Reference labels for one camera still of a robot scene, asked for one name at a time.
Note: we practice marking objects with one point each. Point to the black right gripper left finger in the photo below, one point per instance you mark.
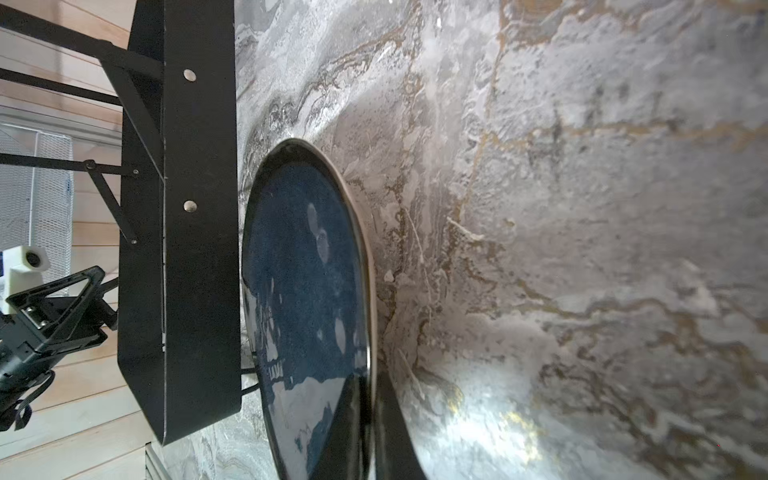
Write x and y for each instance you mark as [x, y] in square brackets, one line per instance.
[341, 457]

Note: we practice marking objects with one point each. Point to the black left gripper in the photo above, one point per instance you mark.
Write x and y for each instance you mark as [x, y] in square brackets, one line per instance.
[48, 323]

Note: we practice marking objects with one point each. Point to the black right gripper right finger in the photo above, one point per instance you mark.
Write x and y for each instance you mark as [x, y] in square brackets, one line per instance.
[395, 456]

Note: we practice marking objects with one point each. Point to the black wire dish rack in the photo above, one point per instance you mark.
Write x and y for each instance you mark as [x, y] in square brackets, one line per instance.
[178, 318]

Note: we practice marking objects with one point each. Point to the black round plate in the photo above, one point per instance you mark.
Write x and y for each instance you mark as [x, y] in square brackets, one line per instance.
[306, 283]

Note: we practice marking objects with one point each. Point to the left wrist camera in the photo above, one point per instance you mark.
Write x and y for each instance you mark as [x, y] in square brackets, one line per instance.
[22, 268]

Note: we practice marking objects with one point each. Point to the white mesh wall shelf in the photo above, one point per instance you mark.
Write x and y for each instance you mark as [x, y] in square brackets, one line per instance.
[37, 203]

